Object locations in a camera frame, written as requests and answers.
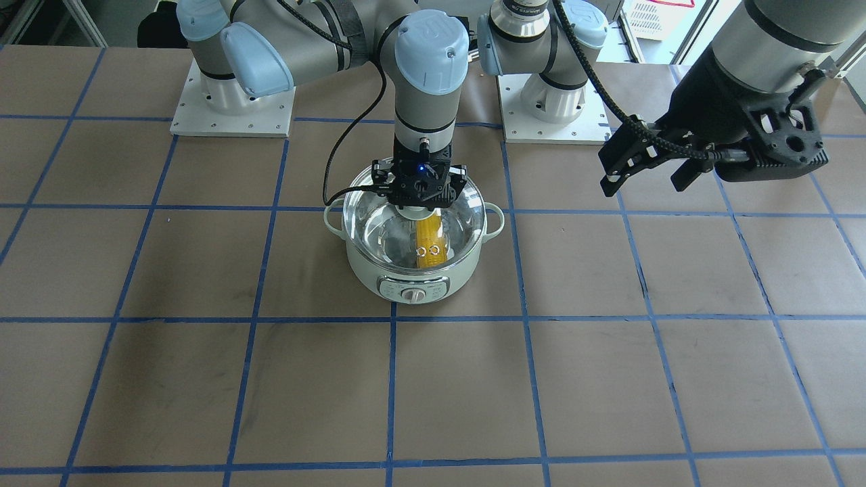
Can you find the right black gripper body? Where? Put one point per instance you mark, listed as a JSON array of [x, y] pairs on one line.
[[380, 177]]

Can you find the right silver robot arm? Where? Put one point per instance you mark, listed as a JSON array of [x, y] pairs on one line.
[[248, 54]]

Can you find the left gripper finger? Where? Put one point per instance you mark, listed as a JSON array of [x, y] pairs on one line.
[[688, 172], [624, 155]]

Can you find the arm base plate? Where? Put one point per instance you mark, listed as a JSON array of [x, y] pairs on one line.
[[534, 112], [220, 108]]

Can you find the white electric cooking pot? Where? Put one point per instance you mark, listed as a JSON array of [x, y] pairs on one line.
[[420, 288]]

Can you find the glass pot lid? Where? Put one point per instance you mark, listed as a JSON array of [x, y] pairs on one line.
[[385, 235]]

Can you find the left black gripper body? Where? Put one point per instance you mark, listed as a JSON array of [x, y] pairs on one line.
[[703, 101]]

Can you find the yellow corn cob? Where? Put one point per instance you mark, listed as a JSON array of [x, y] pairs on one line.
[[430, 241]]

